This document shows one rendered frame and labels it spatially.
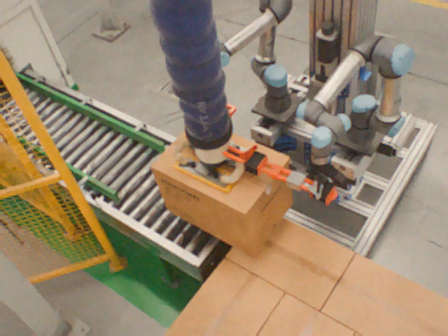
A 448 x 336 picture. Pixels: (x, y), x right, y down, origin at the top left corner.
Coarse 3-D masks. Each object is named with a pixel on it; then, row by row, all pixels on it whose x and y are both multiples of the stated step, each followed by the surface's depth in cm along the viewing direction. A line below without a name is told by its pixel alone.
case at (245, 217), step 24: (168, 168) 256; (288, 168) 254; (168, 192) 269; (192, 192) 250; (216, 192) 242; (240, 192) 240; (264, 192) 240; (288, 192) 267; (192, 216) 273; (216, 216) 253; (240, 216) 237; (264, 216) 252; (240, 240) 257; (264, 240) 266
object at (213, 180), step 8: (192, 160) 254; (176, 168) 253; (184, 168) 252; (192, 168) 251; (216, 168) 249; (192, 176) 249; (200, 176) 247; (208, 176) 246; (216, 176) 243; (208, 184) 245; (216, 184) 243; (224, 184) 242; (232, 184) 242
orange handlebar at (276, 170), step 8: (232, 112) 256; (224, 152) 239; (240, 152) 238; (240, 160) 235; (264, 168) 230; (272, 168) 228; (280, 168) 228; (272, 176) 228; (280, 176) 225; (312, 184) 221
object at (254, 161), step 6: (252, 156) 234; (258, 156) 234; (264, 156) 233; (246, 162) 232; (252, 162) 232; (258, 162) 231; (264, 162) 231; (246, 168) 233; (252, 168) 229; (258, 168) 228; (258, 174) 232
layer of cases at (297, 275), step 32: (288, 224) 288; (256, 256) 277; (288, 256) 275; (320, 256) 272; (352, 256) 270; (224, 288) 268; (256, 288) 265; (288, 288) 263; (320, 288) 260; (352, 288) 258; (384, 288) 256; (416, 288) 254; (192, 320) 258; (224, 320) 256; (256, 320) 254; (288, 320) 252; (320, 320) 250; (352, 320) 247; (384, 320) 245; (416, 320) 243
